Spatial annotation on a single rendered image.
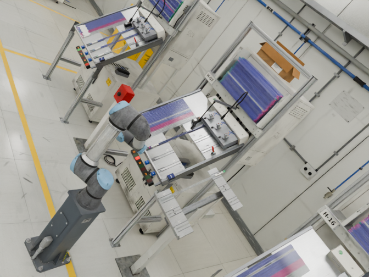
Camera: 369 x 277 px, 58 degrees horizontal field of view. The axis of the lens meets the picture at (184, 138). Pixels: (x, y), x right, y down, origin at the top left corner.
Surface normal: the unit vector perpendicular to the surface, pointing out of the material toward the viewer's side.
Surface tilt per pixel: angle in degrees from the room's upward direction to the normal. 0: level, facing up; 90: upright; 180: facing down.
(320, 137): 90
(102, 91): 90
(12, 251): 0
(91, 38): 47
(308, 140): 90
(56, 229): 90
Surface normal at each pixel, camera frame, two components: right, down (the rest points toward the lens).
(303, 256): -0.02, -0.60
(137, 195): -0.65, -0.15
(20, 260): 0.60, -0.70
